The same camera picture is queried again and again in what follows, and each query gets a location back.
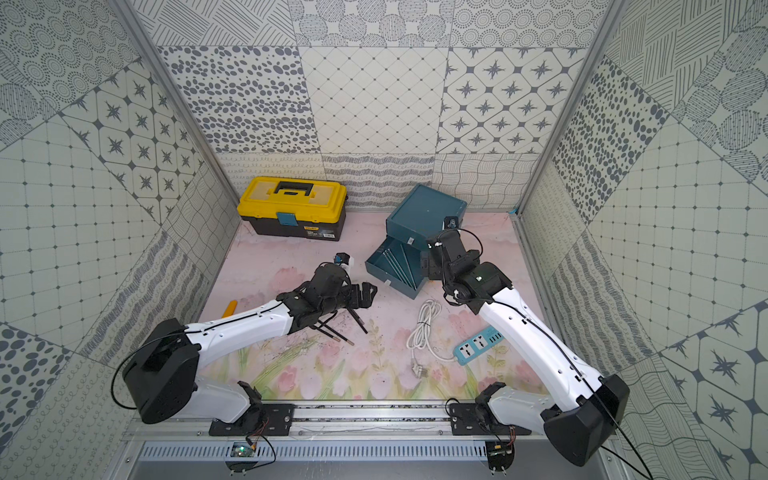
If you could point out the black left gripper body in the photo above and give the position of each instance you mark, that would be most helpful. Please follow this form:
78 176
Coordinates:
339 300

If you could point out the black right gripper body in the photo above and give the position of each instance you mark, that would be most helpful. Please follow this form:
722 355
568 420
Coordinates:
436 273

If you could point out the black pencil plain end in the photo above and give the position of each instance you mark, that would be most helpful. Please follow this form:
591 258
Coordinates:
358 320

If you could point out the black pencil pair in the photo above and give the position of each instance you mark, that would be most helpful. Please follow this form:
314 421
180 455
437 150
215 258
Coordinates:
327 334

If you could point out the black pencil gold end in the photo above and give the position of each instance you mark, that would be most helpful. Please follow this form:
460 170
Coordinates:
339 335

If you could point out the green pencil vertical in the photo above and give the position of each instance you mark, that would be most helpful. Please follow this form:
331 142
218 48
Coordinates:
411 282

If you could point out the teal drawer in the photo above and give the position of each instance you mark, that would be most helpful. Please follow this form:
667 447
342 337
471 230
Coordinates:
409 256

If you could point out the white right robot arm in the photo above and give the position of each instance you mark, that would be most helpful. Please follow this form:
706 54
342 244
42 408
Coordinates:
582 407

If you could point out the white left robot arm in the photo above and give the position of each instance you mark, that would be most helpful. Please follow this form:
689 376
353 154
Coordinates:
163 376

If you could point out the teal drawer cabinet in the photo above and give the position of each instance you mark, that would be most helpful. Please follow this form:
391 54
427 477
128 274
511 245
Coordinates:
421 216

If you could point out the teal power strip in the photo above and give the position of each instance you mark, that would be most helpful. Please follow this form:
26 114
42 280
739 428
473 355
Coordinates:
478 344

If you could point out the yellow black plastic toolbox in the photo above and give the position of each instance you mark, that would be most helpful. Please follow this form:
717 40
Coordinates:
309 209

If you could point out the orange utility knife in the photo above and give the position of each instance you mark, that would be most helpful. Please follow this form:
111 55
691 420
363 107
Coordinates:
230 309

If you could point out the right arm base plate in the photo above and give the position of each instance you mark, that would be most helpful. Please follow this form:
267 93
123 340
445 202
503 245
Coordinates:
480 418

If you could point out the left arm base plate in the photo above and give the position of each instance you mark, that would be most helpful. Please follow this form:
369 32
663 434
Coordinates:
271 419

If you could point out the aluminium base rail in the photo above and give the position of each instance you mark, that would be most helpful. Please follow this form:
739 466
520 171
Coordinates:
388 431

